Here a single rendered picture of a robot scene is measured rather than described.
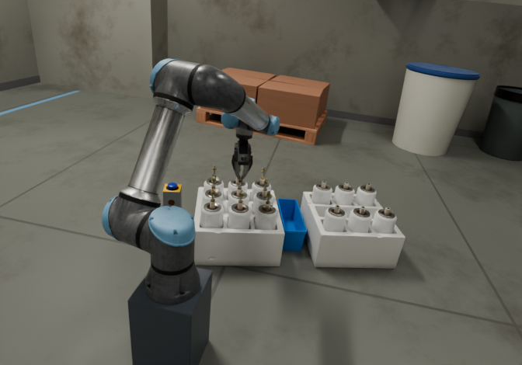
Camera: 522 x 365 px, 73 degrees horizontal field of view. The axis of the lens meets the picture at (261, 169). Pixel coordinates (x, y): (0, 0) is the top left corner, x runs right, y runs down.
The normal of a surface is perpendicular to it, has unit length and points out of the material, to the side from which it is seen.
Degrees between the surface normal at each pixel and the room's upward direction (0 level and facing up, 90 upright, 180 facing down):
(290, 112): 90
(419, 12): 90
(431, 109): 94
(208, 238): 90
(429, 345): 0
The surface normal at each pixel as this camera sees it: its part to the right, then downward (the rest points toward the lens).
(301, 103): -0.25, 0.38
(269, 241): 0.09, 0.43
